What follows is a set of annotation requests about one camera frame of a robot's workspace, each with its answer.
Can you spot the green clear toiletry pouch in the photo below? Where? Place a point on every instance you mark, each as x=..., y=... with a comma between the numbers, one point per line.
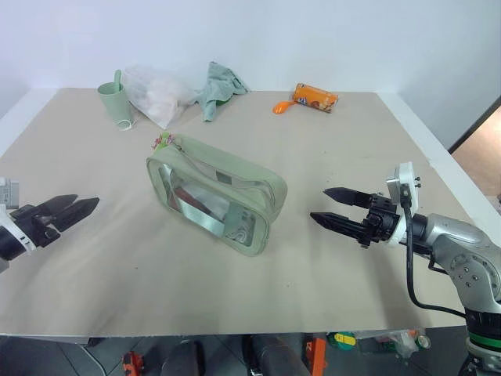
x=238, y=180

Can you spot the orange bracket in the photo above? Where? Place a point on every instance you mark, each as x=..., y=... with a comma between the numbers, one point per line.
x=316, y=356

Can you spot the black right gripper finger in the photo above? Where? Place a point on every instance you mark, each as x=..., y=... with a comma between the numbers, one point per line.
x=340, y=226
x=346, y=196

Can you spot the orange snack packet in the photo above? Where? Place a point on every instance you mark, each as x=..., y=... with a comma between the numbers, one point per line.
x=315, y=98

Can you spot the pale green cup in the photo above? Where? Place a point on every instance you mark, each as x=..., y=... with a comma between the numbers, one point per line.
x=115, y=105

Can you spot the pale green spoon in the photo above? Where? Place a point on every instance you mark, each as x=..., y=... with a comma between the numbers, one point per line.
x=117, y=78

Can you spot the orange black tool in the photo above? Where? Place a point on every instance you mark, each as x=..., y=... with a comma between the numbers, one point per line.
x=133, y=364

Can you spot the small green can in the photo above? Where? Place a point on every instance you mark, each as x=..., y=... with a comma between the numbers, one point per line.
x=424, y=341

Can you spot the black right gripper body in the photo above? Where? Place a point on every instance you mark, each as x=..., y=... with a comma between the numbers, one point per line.
x=383, y=223

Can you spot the orange plastic spoon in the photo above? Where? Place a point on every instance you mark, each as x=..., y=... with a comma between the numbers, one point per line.
x=278, y=107

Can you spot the beige table cover sheet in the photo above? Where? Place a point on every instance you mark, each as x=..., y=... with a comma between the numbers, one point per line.
x=156, y=293

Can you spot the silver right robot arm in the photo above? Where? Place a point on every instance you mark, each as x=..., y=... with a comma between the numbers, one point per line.
x=462, y=239

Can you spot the small clear plastic bag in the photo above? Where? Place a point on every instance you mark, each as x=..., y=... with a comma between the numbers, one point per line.
x=403, y=342

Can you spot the dark door frame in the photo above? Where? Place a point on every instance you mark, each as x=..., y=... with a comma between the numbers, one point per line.
x=475, y=123

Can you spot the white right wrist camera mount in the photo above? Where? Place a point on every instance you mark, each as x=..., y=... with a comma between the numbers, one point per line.
x=407, y=180

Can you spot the crumpled green cloth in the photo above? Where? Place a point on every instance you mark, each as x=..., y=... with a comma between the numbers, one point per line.
x=215, y=92

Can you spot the clear plastic bag with contents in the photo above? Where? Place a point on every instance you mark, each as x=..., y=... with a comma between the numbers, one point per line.
x=156, y=98

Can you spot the dark rounded shape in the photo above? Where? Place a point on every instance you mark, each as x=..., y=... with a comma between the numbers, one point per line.
x=274, y=356

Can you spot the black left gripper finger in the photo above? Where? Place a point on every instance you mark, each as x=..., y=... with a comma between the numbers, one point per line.
x=60, y=203
x=78, y=213

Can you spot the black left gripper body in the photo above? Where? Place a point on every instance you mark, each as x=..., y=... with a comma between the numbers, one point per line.
x=37, y=227

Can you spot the green yellow tape roll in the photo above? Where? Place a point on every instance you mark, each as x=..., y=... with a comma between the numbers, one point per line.
x=341, y=340

